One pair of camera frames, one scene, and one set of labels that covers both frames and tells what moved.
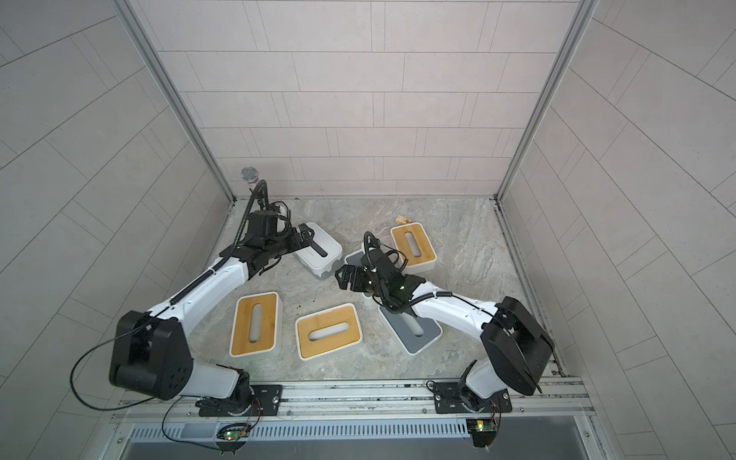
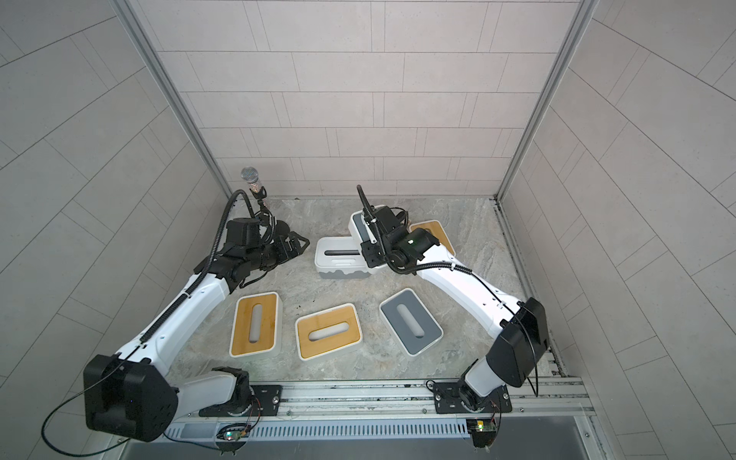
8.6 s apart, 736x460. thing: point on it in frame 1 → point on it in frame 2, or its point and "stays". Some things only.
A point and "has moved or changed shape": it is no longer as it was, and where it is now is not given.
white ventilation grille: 146,432 stays
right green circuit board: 483,431 stays
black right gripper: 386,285 → 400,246
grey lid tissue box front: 413,333 stays
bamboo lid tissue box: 412,241 has moved or changed shape
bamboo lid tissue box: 257,326 stays
